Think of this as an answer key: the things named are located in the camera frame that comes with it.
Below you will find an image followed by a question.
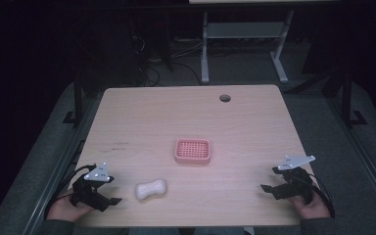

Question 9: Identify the person's left hand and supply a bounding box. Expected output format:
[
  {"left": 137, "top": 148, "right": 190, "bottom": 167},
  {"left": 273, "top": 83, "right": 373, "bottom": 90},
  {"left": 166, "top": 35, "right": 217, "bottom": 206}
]
[{"left": 46, "top": 191, "right": 94, "bottom": 223}]

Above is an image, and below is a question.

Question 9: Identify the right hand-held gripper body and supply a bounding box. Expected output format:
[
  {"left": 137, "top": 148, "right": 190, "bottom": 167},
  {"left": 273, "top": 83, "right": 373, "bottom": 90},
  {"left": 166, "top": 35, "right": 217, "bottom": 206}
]
[{"left": 271, "top": 155, "right": 316, "bottom": 206}]

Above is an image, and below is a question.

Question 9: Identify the pink soap dish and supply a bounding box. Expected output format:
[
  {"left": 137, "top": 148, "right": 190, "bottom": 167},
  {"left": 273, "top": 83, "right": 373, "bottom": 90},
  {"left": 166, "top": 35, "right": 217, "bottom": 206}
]
[{"left": 173, "top": 137, "right": 212, "bottom": 165}]

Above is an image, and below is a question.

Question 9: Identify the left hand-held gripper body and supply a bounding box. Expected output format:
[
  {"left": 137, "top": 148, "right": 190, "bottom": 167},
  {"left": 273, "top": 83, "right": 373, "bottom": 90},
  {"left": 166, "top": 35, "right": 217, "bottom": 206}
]
[{"left": 70, "top": 162, "right": 113, "bottom": 212}]

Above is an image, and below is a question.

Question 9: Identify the person's right hand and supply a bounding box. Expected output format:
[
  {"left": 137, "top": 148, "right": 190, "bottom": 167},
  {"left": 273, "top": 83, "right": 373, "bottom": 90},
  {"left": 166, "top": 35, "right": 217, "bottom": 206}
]
[{"left": 289, "top": 190, "right": 331, "bottom": 220}]

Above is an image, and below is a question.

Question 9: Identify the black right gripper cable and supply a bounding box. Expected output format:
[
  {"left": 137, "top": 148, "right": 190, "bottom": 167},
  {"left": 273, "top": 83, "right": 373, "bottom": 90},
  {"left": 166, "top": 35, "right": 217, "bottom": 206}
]
[{"left": 306, "top": 172, "right": 336, "bottom": 219}]

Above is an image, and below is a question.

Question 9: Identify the tangle of floor cables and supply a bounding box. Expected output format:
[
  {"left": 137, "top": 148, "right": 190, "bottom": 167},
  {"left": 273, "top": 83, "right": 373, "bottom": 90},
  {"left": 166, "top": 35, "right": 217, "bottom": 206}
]
[{"left": 128, "top": 33, "right": 204, "bottom": 88}]

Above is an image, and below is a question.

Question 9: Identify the grey metal rail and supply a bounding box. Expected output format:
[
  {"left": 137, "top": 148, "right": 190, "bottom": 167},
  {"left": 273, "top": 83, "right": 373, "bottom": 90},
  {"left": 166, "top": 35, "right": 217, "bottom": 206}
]
[
  {"left": 324, "top": 96, "right": 376, "bottom": 213},
  {"left": 21, "top": 96, "right": 96, "bottom": 235}
]

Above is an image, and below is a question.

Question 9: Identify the white metal table frame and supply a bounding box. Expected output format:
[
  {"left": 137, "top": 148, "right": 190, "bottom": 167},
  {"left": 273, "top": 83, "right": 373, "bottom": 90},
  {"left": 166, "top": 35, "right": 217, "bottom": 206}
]
[{"left": 200, "top": 9, "right": 296, "bottom": 84}]

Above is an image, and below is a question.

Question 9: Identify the black metal stand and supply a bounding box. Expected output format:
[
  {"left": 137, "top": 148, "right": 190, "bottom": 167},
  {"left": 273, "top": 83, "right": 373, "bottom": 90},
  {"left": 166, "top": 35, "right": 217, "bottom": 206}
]
[
  {"left": 338, "top": 70, "right": 369, "bottom": 127},
  {"left": 62, "top": 62, "right": 86, "bottom": 127}
]

